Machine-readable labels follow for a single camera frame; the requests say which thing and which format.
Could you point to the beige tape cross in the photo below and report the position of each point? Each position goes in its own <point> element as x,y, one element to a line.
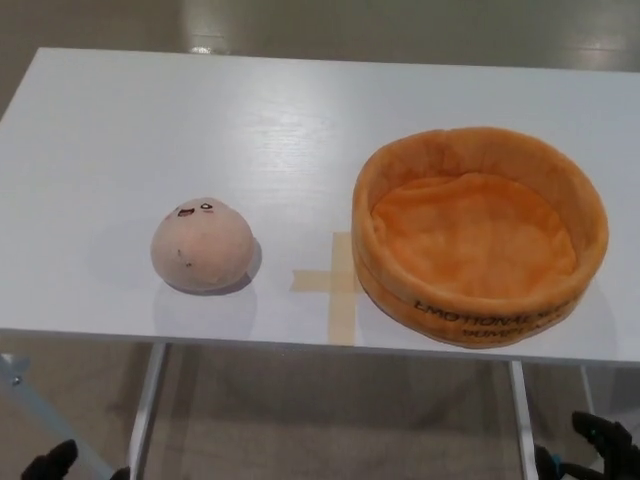
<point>336,287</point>

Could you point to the white table leg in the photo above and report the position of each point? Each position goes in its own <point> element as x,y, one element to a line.
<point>525,420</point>
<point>148,400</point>

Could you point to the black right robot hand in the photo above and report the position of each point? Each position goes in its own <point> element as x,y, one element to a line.
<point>597,447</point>

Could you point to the pink round plush toy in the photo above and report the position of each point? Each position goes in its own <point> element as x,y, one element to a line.
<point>202,245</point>

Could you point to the grey metal stand bar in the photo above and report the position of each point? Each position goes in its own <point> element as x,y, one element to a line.
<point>25,395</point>

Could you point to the orange plush round basket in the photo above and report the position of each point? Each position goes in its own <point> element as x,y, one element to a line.
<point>480,235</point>

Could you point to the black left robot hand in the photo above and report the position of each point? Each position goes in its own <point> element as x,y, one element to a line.
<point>52,460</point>

